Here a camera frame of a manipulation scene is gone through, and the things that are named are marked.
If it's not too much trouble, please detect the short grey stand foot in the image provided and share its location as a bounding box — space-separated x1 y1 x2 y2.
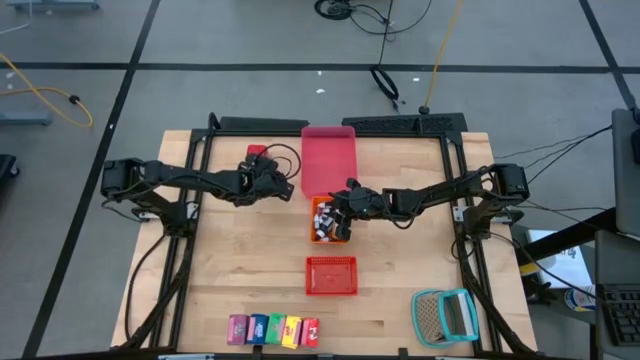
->
0 110 52 126

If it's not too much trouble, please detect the pink plastic tray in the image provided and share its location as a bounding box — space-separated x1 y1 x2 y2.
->
300 125 359 200

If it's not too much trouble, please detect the red mini cereal box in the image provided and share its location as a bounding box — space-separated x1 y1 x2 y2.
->
300 318 321 349

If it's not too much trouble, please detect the black keyboard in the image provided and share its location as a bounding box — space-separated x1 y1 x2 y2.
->
602 287 640 347

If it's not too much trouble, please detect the pink mini cereal box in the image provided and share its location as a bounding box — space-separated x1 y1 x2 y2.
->
227 314 250 346

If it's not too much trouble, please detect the red plastic basket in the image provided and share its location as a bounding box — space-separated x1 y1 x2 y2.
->
304 256 359 297

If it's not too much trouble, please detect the long grey stand foot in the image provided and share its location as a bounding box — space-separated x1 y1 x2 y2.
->
4 0 101 13

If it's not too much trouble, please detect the black caster base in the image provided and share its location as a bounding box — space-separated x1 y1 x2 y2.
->
0 154 20 180

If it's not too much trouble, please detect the straight yellow floor cable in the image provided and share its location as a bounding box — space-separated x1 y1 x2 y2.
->
423 0 465 109

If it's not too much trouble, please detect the round printed can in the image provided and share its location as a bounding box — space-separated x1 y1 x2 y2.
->
564 285 597 312

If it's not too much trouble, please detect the looped black floor cable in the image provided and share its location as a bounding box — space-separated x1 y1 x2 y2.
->
369 0 401 112

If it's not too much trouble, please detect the plain black panel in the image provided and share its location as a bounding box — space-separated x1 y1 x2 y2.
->
218 116 310 132

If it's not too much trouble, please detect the grey laptop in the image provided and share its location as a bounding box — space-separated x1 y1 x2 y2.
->
612 108 640 236

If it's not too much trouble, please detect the black desk leg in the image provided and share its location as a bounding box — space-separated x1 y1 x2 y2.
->
514 207 617 266

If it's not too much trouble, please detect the curved yellow floor cable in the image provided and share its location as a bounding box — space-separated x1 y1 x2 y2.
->
0 52 95 129

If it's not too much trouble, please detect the teal box grater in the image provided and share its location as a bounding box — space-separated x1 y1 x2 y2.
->
411 288 480 349

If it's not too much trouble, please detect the white paper sheet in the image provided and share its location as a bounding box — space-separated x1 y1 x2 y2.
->
527 229 594 289

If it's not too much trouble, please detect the perforated black panel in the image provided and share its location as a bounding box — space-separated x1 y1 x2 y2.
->
341 113 469 135

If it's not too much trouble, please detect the blue mini cereal box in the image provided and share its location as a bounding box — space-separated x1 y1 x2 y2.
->
246 313 270 345

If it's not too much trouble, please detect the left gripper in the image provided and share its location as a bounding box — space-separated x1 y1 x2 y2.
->
234 155 296 206

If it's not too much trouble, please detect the green mini cereal box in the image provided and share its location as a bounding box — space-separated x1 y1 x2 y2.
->
264 312 288 345

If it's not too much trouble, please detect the coiled black floor cable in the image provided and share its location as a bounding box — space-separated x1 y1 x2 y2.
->
313 0 434 36

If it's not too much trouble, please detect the orange plastic basket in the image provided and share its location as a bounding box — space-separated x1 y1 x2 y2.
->
309 195 351 245

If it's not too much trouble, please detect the yellow mini cereal box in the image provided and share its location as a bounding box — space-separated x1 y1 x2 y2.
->
281 315 303 350

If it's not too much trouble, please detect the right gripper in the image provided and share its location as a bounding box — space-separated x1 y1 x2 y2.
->
328 177 389 241

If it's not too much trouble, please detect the black metal table frame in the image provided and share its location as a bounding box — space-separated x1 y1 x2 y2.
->
149 113 539 357

